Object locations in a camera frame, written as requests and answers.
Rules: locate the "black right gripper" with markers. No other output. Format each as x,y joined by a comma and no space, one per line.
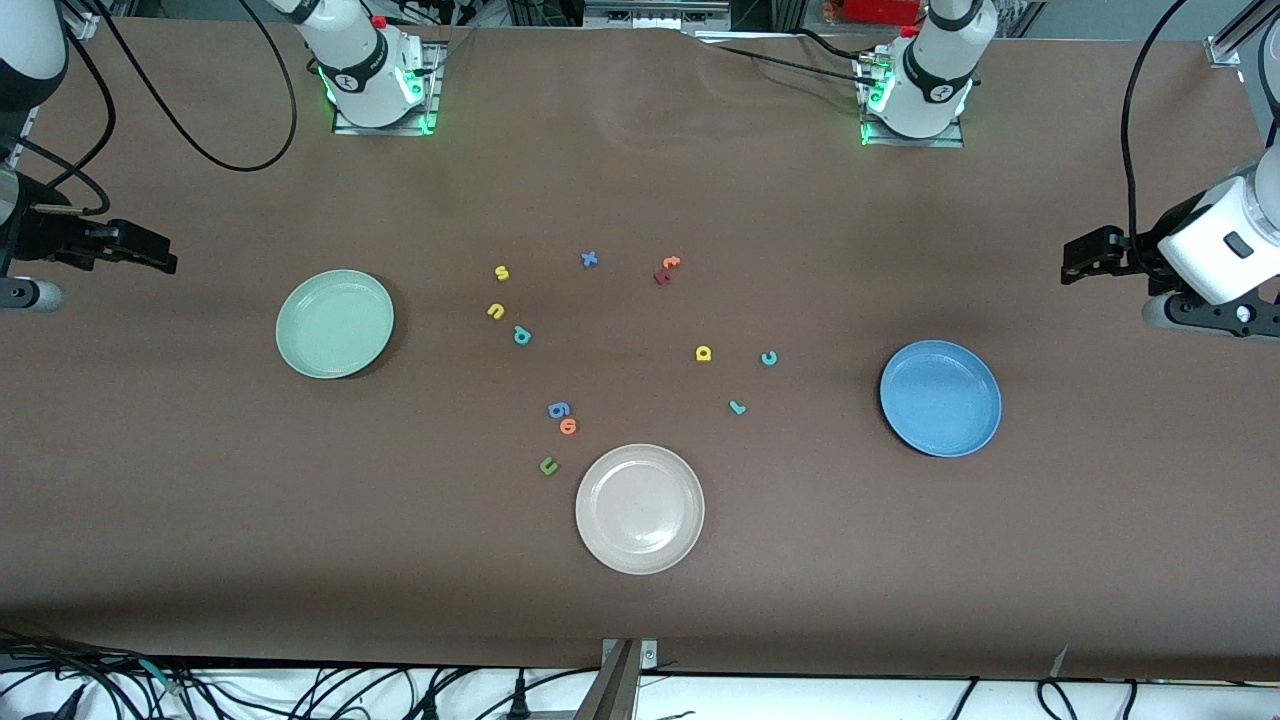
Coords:
42,236

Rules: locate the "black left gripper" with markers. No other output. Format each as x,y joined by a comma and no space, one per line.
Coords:
1141,252

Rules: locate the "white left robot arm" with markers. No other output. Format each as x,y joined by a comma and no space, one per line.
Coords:
935,80

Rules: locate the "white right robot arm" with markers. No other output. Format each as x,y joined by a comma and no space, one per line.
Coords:
365,75

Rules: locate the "green plate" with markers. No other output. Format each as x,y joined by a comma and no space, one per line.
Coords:
335,325

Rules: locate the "blue plate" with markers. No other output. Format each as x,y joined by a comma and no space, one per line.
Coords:
940,400

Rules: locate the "red box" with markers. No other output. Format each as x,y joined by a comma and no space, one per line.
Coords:
880,10

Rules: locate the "grey device box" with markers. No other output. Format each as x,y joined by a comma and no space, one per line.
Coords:
655,12

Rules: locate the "beige plate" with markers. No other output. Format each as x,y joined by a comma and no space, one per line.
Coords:
640,510

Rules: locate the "brown table mat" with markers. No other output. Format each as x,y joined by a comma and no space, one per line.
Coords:
640,600

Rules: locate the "black power plug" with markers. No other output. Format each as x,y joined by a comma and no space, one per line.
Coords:
519,695

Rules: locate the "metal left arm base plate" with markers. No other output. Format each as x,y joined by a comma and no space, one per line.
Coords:
950,142

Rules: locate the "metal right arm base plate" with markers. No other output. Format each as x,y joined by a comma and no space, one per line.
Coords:
431,90

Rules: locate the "metal table bracket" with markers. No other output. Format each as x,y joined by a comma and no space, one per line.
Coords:
620,680

